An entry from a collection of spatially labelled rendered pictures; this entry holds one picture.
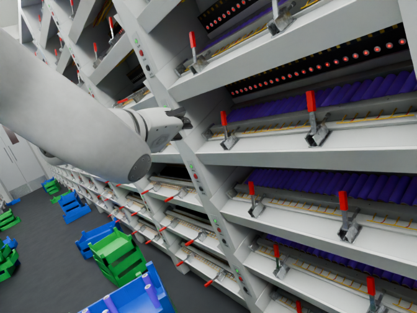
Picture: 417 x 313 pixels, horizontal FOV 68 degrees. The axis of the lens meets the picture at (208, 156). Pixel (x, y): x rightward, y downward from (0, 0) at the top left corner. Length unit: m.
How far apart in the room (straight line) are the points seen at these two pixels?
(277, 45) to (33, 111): 0.36
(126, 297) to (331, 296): 0.54
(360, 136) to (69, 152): 0.41
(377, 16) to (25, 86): 0.40
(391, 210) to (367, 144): 0.16
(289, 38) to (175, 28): 0.49
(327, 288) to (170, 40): 0.75
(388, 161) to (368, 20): 0.19
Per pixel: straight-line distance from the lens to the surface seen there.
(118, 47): 1.08
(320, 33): 0.48
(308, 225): 0.71
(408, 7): 0.42
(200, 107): 0.91
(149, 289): 0.88
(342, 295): 0.82
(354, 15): 0.45
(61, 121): 0.39
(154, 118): 0.58
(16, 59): 0.38
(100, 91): 1.55
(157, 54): 0.89
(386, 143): 0.49
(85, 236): 2.81
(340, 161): 0.54
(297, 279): 0.90
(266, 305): 1.15
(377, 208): 0.64
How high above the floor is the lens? 0.89
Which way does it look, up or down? 13 degrees down
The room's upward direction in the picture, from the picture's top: 23 degrees counter-clockwise
